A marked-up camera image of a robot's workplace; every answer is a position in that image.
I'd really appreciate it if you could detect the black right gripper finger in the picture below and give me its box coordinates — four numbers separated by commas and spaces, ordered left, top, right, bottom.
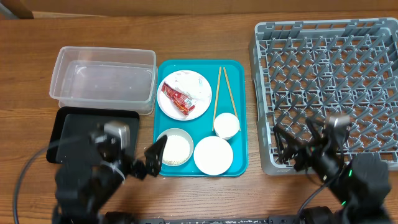
305, 118, 326, 146
273, 124, 294, 164

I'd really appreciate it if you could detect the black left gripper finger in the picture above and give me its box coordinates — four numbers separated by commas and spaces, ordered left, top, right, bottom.
124, 158, 146, 180
144, 135, 167, 177

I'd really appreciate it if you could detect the grey bowl with rice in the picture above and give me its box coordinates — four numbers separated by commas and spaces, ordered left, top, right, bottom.
157, 128, 193, 166

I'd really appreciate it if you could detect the white paper cup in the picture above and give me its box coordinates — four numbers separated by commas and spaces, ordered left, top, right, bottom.
214, 113, 240, 140

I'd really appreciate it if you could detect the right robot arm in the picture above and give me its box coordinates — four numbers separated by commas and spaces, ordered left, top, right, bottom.
273, 116, 392, 223

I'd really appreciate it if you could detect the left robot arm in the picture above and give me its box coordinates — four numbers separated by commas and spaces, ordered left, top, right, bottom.
53, 131, 168, 223

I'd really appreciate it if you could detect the grey dishwasher rack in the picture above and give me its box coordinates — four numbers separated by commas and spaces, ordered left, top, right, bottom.
249, 18, 397, 175

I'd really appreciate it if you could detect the black plastic tray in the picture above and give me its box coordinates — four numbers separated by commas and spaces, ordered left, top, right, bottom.
46, 106, 139, 166

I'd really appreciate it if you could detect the white empty bowl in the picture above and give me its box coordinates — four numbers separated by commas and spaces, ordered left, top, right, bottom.
193, 136, 234, 175

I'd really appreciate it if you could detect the red snack wrapper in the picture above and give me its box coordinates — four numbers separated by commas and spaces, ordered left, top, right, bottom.
161, 83, 196, 116

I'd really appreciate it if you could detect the teal serving tray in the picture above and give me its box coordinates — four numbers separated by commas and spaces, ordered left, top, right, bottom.
153, 59, 249, 177

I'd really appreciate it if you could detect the right wooden chopstick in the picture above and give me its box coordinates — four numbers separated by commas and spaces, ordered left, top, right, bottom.
223, 67, 239, 121

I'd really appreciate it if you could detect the wooden chopstick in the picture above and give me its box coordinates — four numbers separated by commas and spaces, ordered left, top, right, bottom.
212, 67, 222, 131
223, 67, 239, 121

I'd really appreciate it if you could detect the white round plate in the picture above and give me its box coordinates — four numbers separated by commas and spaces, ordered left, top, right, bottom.
157, 72, 213, 121

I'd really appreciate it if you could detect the crumpled white napkin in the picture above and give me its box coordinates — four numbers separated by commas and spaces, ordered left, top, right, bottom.
167, 70, 211, 100

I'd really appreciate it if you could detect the clear plastic bin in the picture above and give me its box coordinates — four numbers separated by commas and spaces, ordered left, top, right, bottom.
49, 46, 157, 115

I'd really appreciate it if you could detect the left wooden chopstick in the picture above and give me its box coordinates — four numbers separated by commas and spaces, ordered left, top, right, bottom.
212, 67, 222, 131

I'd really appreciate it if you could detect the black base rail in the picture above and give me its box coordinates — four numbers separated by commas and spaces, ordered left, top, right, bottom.
102, 211, 305, 224

